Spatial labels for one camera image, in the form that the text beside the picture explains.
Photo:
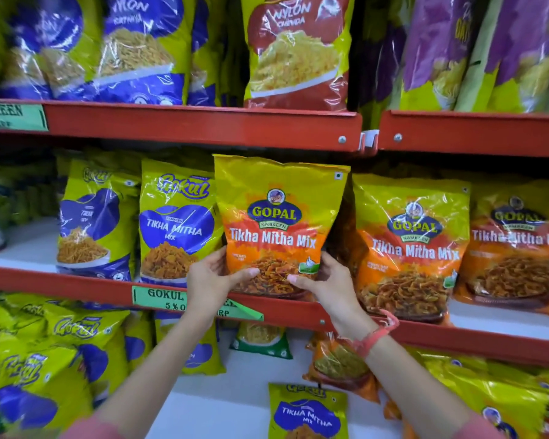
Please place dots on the red green snack packet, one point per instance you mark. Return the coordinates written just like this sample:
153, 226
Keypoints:
297, 50

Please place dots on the person's right forearm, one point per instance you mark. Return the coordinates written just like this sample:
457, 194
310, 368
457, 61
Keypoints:
416, 388

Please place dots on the person's right thumb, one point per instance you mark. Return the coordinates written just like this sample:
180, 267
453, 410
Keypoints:
302, 281

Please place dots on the row of shadowed green packets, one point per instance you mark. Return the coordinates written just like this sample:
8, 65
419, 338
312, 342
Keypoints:
23, 187

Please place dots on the pink sleeve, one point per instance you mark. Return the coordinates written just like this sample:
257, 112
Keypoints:
91, 429
478, 428

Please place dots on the person's left forearm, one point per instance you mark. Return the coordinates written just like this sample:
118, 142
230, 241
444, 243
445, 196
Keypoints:
160, 370

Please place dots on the long red metal shelf beam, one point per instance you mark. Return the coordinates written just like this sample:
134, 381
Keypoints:
73, 288

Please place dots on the person's left hand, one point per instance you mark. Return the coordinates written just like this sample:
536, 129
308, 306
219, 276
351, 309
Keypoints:
203, 283

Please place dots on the small green white snack packet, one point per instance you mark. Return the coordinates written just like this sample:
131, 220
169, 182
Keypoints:
260, 340

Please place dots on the green paper shelf label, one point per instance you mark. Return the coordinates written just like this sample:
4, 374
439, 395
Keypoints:
13, 117
160, 299

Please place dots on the purple green snack packet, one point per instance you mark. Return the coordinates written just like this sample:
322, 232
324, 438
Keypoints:
526, 50
434, 45
384, 54

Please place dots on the white plastic label clip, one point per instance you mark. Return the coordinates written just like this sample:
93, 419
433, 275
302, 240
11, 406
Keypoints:
368, 140

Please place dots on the pile of yellow packets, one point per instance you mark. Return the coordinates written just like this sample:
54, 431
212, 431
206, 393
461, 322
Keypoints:
508, 397

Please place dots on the yellow orange snack packet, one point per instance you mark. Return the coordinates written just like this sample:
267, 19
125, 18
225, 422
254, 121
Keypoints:
279, 210
512, 255
343, 233
409, 251

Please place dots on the person's right hand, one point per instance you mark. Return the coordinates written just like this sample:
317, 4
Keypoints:
336, 297

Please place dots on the pile of blue green packets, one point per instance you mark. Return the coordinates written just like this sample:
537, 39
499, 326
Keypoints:
50, 361

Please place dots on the pink wristband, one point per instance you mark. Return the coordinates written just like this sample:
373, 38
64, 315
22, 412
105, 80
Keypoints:
370, 339

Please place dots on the person's left thumb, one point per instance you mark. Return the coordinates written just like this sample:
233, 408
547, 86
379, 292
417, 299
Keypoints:
245, 274

